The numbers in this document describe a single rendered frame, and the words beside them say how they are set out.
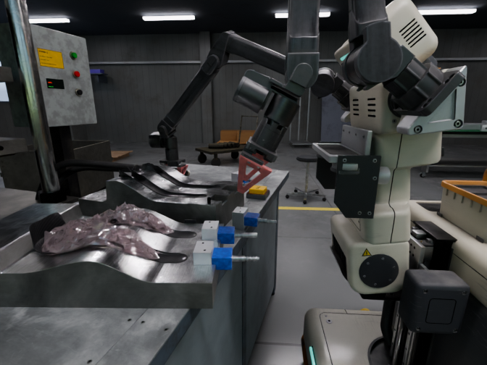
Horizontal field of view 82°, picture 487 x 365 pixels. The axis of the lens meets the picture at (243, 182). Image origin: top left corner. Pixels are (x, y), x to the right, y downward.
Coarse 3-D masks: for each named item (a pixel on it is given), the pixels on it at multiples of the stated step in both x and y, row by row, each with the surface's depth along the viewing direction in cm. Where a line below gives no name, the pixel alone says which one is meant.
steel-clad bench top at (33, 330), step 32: (0, 320) 48; (32, 320) 48; (64, 320) 48; (96, 320) 48; (128, 320) 48; (160, 320) 48; (0, 352) 42; (32, 352) 42; (64, 352) 42; (96, 352) 42; (128, 352) 42
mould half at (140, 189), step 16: (144, 176) 94; (160, 176) 99; (176, 176) 104; (96, 192) 100; (112, 192) 88; (128, 192) 86; (144, 192) 86; (176, 192) 92; (192, 192) 91; (208, 192) 90; (224, 192) 90; (80, 208) 94; (96, 208) 91; (112, 208) 89; (144, 208) 85; (160, 208) 83; (176, 208) 82; (192, 208) 80; (208, 208) 78; (224, 208) 84; (224, 224) 85
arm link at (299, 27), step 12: (288, 0) 51; (300, 0) 49; (312, 0) 49; (288, 12) 51; (300, 12) 50; (312, 12) 49; (288, 24) 51; (300, 24) 50; (312, 24) 50; (288, 36) 51; (300, 36) 50; (312, 36) 50; (288, 48) 51; (300, 48) 50; (312, 48) 50; (288, 60) 51; (300, 60) 51; (312, 60) 50; (288, 72) 51; (312, 84) 52
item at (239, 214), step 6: (234, 210) 84; (240, 210) 84; (246, 210) 85; (234, 216) 83; (240, 216) 82; (246, 216) 83; (252, 216) 83; (258, 216) 83; (234, 222) 83; (240, 222) 83; (246, 222) 83; (252, 222) 82; (258, 222) 83; (264, 222) 83; (270, 222) 82; (276, 222) 82; (240, 228) 83
